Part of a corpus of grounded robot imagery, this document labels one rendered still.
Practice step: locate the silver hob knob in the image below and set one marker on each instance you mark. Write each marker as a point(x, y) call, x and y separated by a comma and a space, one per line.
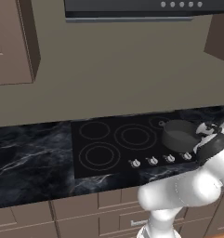
point(153, 161)
point(187, 156)
point(170, 158)
point(135, 163)

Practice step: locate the black glass hob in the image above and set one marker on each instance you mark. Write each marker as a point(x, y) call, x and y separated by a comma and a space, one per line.
point(99, 155)

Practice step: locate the grey cooking pot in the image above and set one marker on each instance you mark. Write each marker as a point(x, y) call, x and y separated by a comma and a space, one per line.
point(178, 136)

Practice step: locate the dark range hood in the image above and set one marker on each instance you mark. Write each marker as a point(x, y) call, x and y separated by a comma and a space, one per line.
point(132, 7)

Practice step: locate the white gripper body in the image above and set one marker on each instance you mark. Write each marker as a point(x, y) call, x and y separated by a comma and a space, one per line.
point(204, 128)

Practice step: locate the brown cupboard door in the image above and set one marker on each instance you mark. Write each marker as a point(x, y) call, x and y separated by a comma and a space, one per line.
point(77, 227)
point(23, 231)
point(209, 217)

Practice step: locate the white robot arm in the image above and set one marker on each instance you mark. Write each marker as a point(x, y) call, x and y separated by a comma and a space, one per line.
point(181, 190)

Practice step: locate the brown drawer front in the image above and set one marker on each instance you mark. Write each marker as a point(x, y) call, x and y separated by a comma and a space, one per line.
point(118, 196)
point(22, 214)
point(74, 204)
point(122, 221)

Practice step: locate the brown wall cupboard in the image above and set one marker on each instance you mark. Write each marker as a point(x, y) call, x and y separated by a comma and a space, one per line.
point(11, 40)
point(218, 37)

